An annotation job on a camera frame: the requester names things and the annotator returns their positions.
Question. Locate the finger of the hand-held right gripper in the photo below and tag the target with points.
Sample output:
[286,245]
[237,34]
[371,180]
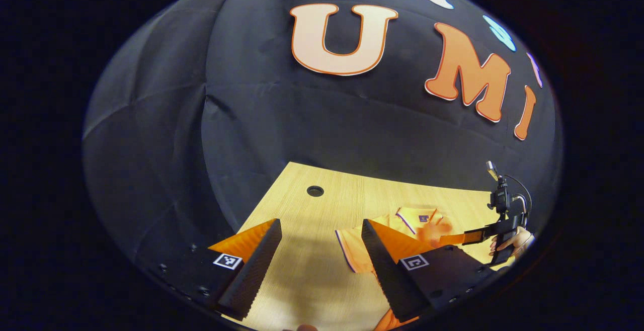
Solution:
[478,235]

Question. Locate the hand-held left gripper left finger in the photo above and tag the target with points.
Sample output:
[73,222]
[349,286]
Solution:
[254,270]

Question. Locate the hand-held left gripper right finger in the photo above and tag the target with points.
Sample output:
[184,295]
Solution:
[385,270]

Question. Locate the orange T-shirt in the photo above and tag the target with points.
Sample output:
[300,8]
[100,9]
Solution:
[352,250]

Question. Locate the black backdrop cloth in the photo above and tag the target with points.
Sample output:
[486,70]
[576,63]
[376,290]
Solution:
[282,119]

